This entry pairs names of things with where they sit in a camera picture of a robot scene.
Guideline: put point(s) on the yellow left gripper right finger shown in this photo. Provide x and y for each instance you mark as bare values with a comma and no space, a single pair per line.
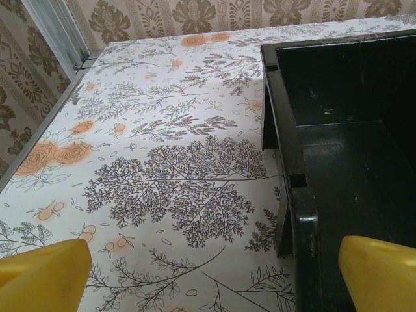
383,279

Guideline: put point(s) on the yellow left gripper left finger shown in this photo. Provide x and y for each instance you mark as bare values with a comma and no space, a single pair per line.
42,279

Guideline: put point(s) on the black plastic bin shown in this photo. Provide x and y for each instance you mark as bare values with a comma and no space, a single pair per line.
351,169

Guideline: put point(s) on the aluminium table side rail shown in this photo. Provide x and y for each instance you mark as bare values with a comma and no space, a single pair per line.
42,126

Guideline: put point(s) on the aluminium frame post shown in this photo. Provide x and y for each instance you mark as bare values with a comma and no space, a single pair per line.
61,35

